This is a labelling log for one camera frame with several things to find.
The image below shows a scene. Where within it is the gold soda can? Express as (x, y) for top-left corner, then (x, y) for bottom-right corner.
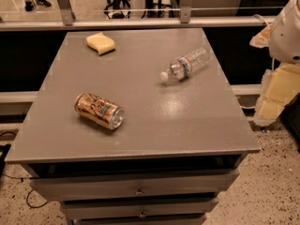
(74, 93), (125, 130)

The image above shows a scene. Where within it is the black floor cable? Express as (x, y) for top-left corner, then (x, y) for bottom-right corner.
(0, 130), (50, 210)

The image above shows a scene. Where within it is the clear plastic water bottle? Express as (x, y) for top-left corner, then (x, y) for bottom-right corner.
(159, 47), (210, 83)

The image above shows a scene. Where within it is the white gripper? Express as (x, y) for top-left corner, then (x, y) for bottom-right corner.
(249, 0), (300, 127)

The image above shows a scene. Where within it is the metal railing frame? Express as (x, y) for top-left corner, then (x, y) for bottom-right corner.
(0, 0), (288, 32)

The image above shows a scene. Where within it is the black office chair base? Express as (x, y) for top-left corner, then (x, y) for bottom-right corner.
(104, 0), (172, 19)

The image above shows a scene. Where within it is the yellow sponge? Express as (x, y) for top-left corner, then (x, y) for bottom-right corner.
(86, 32), (115, 55)

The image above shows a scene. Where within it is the grey drawer cabinet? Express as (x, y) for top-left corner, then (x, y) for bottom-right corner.
(7, 29), (259, 225)

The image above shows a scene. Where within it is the white cable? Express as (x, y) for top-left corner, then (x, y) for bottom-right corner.
(252, 13), (270, 27)

